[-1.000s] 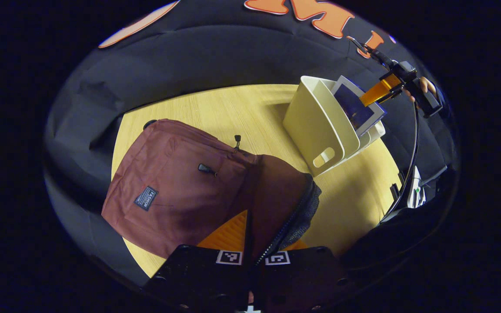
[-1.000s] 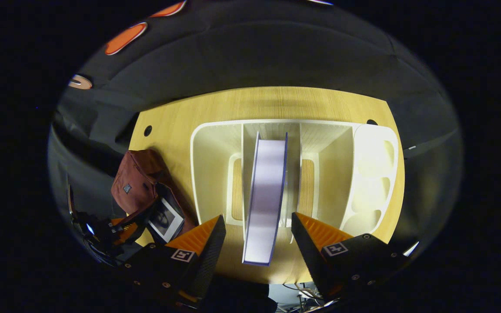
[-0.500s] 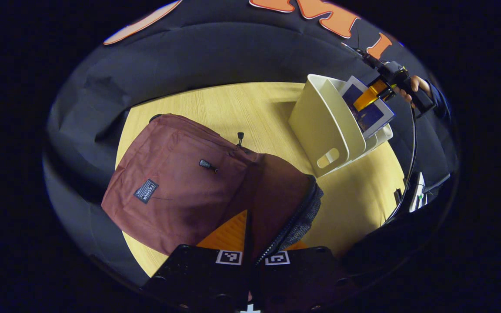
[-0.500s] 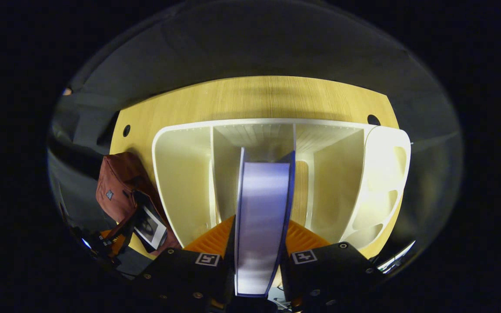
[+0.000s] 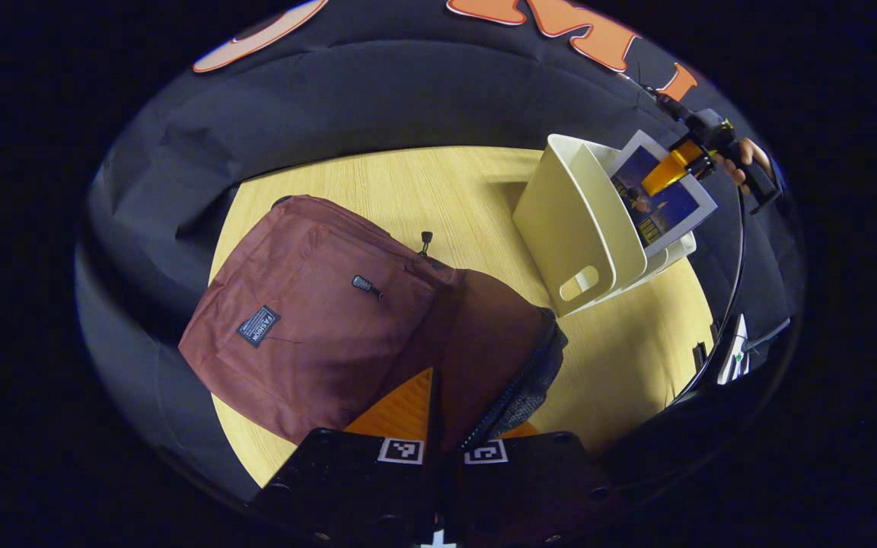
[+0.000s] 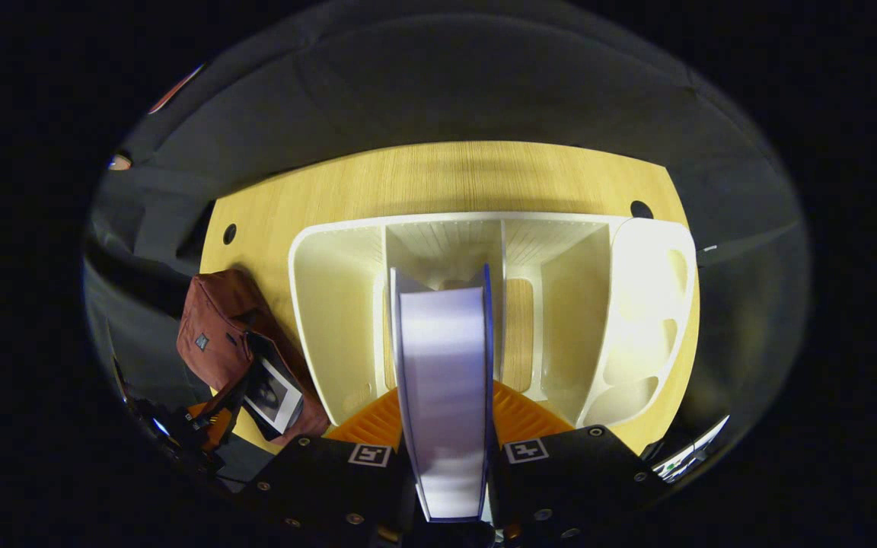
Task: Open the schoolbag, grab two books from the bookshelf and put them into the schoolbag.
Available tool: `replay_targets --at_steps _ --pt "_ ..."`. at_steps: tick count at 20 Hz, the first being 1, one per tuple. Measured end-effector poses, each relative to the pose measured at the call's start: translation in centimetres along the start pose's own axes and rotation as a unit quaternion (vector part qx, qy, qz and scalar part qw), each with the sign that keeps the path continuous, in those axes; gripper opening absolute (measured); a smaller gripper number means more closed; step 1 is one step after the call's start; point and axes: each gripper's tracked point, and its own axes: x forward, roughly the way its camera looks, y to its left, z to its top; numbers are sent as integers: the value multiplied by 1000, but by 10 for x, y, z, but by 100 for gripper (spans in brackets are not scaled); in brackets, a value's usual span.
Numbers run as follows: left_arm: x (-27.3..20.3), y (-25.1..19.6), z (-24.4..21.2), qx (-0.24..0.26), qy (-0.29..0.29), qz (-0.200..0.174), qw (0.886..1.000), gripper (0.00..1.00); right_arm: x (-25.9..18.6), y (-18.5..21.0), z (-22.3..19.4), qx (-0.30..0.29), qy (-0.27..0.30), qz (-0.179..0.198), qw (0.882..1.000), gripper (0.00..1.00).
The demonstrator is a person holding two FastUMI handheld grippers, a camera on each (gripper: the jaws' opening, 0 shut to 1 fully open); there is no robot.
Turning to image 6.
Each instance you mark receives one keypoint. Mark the reddish brown schoolbag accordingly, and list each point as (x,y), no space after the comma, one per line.
(218,320)

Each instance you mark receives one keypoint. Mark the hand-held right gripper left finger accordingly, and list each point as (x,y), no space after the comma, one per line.
(332,479)

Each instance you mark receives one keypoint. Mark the blue cover book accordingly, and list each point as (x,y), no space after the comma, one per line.
(446,380)

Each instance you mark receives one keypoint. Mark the white portrait cover book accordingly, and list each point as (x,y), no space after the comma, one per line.
(275,396)

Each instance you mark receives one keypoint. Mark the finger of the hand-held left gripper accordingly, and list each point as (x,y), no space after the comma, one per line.
(214,422)

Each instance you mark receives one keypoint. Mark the white flat device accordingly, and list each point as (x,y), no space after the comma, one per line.
(686,457)

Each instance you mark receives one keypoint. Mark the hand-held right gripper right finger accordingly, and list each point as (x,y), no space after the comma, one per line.
(568,476)

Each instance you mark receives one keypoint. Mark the white bookshelf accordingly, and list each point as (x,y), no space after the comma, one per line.
(332,320)

